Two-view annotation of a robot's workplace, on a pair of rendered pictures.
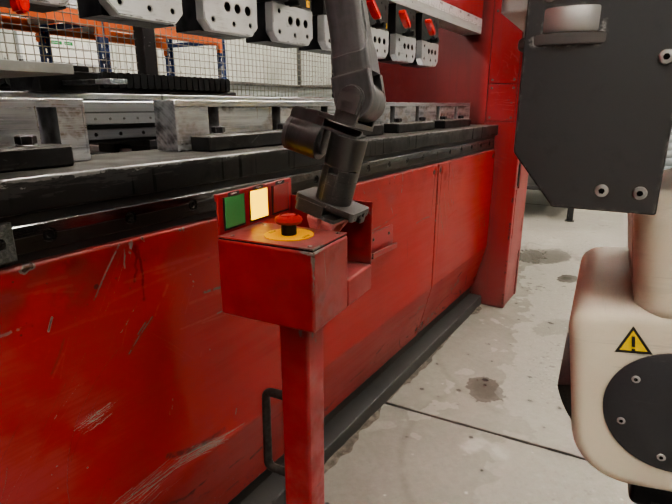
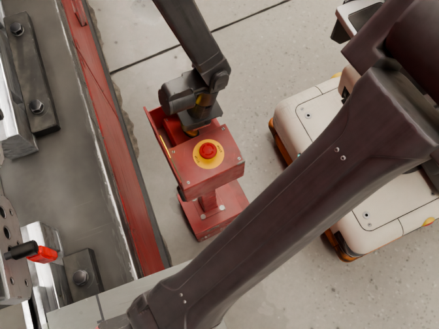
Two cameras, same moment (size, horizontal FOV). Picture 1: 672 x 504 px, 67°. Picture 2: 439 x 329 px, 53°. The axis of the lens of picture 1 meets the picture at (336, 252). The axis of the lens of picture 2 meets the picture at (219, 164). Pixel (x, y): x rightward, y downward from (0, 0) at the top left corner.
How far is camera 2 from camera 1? 96 cm
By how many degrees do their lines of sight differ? 63
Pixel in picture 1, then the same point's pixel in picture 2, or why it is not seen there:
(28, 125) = (58, 271)
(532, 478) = not seen: hidden behind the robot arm
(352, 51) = (212, 55)
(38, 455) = not seen: hidden behind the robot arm
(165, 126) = (15, 147)
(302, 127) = (183, 103)
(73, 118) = (48, 234)
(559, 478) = (232, 47)
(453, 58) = not seen: outside the picture
